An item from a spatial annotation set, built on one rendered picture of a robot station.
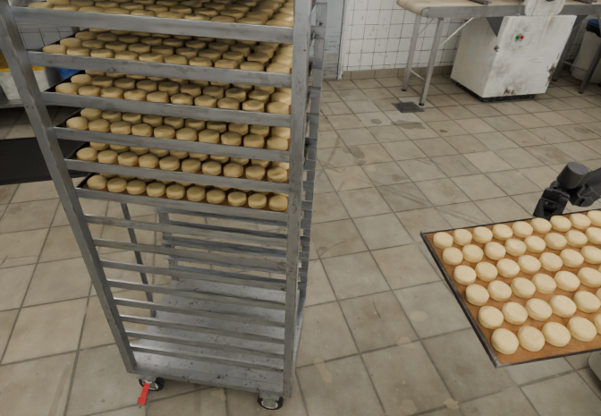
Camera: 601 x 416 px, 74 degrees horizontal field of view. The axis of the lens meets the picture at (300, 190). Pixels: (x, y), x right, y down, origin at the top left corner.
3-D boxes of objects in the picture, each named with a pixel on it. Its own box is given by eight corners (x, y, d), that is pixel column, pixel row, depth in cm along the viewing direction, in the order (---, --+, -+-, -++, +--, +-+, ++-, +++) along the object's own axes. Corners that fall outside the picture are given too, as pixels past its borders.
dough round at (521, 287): (527, 302, 92) (529, 297, 90) (505, 290, 95) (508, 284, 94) (537, 291, 94) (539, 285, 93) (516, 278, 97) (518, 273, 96)
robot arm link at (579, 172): (589, 208, 123) (574, 188, 129) (614, 180, 115) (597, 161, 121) (554, 205, 122) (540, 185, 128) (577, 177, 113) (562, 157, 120)
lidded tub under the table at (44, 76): (1, 101, 322) (-12, 70, 307) (19, 80, 359) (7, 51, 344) (54, 98, 331) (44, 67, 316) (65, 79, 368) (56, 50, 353)
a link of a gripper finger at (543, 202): (532, 209, 113) (541, 194, 119) (524, 228, 118) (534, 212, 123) (559, 219, 110) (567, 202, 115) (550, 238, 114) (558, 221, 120)
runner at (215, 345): (294, 353, 142) (294, 349, 140) (293, 360, 139) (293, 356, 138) (123, 328, 147) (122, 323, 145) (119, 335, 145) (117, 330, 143)
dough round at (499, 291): (493, 282, 97) (495, 276, 96) (513, 293, 94) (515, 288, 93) (482, 293, 94) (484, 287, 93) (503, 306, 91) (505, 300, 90)
